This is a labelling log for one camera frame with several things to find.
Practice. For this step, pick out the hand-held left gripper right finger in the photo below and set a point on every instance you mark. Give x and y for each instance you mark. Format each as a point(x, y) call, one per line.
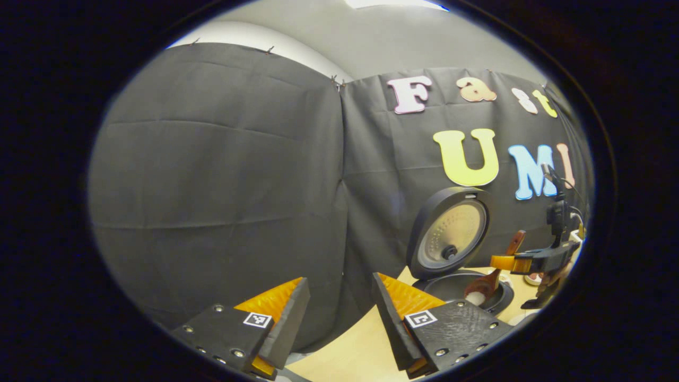
point(390, 318)

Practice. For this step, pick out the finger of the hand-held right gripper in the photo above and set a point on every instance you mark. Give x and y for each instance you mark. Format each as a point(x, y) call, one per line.
point(509, 263)

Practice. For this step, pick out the black backdrop cloth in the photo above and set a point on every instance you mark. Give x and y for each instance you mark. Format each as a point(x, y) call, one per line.
point(212, 185)

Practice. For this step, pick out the dark wooden spoon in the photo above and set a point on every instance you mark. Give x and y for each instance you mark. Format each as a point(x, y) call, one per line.
point(490, 281)

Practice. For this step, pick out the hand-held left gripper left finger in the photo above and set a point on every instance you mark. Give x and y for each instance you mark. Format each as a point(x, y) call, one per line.
point(289, 318)

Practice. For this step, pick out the large ceiling light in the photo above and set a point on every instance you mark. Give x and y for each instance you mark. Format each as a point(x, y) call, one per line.
point(392, 3)

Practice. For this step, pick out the black silver rice cooker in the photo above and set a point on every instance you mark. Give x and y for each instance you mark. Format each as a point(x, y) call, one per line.
point(451, 233)

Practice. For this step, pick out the white rice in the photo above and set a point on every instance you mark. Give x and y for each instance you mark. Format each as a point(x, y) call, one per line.
point(476, 298)

